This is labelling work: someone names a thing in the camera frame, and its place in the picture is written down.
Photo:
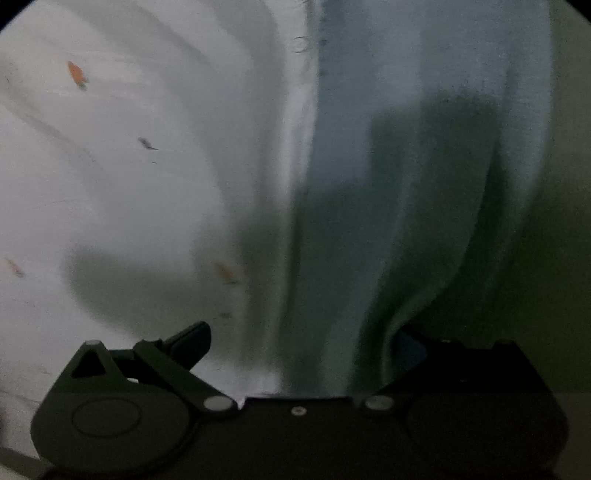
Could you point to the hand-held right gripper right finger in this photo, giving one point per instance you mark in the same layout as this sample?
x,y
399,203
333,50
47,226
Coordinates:
x,y
411,353

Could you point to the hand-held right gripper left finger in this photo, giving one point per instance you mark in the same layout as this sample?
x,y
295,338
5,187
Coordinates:
x,y
193,344

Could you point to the light blue denim jeans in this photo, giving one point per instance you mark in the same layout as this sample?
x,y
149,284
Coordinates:
x,y
406,184

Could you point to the white printed bed sheet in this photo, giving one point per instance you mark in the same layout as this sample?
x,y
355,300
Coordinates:
x,y
138,198

